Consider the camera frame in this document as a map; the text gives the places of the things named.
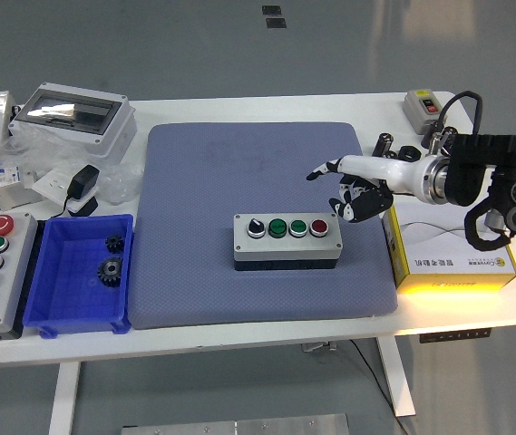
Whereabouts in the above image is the large black bevel gear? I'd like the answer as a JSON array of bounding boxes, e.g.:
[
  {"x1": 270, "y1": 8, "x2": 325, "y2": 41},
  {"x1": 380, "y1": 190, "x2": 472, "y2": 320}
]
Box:
[{"x1": 97, "y1": 256, "x2": 125, "y2": 287}]

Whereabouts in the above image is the white table leg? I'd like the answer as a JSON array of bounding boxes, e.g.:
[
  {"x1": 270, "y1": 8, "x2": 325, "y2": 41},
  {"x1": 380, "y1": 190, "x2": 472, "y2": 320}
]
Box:
[
  {"x1": 375, "y1": 334, "x2": 417, "y2": 418},
  {"x1": 48, "y1": 360, "x2": 82, "y2": 435}
]

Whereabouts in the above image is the black cable under table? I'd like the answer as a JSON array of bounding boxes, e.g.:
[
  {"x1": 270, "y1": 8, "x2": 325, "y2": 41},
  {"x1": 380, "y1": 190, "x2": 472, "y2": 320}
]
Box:
[{"x1": 346, "y1": 338, "x2": 398, "y2": 417}]

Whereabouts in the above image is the black power adapter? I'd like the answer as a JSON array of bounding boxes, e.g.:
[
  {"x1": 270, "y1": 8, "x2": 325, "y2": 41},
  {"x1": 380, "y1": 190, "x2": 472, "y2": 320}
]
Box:
[{"x1": 52, "y1": 164, "x2": 102, "y2": 218}]

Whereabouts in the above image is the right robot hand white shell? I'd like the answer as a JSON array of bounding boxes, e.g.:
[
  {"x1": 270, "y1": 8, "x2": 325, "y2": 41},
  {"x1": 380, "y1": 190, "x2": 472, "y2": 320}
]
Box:
[{"x1": 306, "y1": 154, "x2": 431, "y2": 225}]

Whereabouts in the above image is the blue plastic bin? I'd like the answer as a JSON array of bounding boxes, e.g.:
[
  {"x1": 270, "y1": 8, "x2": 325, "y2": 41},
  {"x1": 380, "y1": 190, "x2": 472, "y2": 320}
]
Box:
[{"x1": 22, "y1": 213, "x2": 135, "y2": 339}]

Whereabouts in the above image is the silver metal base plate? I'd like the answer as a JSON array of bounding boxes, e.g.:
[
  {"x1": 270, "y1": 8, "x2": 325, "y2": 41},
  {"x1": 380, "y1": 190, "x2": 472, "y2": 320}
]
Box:
[{"x1": 121, "y1": 413, "x2": 349, "y2": 435}]

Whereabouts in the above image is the grey four-button control box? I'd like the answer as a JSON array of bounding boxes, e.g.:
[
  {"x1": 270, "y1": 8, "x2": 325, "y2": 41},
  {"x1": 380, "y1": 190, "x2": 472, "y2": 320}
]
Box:
[{"x1": 232, "y1": 212, "x2": 344, "y2": 272}]

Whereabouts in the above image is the grey switch box red button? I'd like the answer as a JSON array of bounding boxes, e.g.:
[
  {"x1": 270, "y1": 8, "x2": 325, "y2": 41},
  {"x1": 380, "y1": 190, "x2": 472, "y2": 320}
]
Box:
[{"x1": 403, "y1": 89, "x2": 447, "y2": 136}]

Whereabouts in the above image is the blue-grey mat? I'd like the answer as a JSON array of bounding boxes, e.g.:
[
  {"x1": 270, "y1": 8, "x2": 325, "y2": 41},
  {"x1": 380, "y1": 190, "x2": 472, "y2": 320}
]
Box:
[{"x1": 128, "y1": 121, "x2": 400, "y2": 330}]

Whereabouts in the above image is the grey distribution box clear window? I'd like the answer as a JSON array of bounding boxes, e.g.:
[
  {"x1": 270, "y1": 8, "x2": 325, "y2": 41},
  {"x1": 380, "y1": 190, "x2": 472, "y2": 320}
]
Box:
[{"x1": 8, "y1": 82, "x2": 139, "y2": 159}]

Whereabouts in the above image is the white wall socket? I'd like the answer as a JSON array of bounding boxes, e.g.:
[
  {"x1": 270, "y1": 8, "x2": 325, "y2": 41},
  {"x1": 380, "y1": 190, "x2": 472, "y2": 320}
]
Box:
[{"x1": 32, "y1": 167, "x2": 98, "y2": 214}]

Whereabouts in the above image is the black table control panel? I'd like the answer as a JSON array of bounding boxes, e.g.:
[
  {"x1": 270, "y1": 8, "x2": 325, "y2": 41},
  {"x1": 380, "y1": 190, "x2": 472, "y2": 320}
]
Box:
[{"x1": 419, "y1": 328, "x2": 493, "y2": 344}]

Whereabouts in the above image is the grey five-button control box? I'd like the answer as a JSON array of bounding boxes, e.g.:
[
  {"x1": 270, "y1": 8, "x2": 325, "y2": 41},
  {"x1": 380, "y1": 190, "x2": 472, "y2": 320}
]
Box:
[{"x1": 0, "y1": 212, "x2": 41, "y2": 341}]

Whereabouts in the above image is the white yellow cardboard box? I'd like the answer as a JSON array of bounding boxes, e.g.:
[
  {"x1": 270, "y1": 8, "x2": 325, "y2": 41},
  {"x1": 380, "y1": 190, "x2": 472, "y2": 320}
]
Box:
[{"x1": 382, "y1": 200, "x2": 516, "y2": 295}]

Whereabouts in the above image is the clear plastic bag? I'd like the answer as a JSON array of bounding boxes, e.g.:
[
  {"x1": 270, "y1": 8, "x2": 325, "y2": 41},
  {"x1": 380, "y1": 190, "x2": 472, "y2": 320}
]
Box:
[{"x1": 0, "y1": 129, "x2": 145, "y2": 205}]

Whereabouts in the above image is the white circuit breaker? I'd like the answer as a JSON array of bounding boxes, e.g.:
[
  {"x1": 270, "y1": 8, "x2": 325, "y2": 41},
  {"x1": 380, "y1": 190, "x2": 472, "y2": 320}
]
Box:
[{"x1": 0, "y1": 163, "x2": 44, "y2": 212}]

